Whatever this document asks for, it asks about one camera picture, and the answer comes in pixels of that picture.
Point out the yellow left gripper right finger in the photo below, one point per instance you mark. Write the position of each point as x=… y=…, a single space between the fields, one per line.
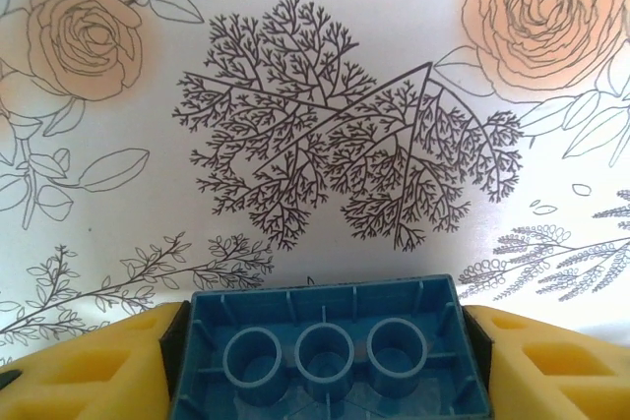
x=556 y=380

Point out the blue lego brick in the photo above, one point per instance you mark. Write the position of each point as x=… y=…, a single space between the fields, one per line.
x=256 y=312

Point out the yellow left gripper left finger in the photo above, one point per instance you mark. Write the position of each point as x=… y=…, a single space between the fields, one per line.
x=74 y=380

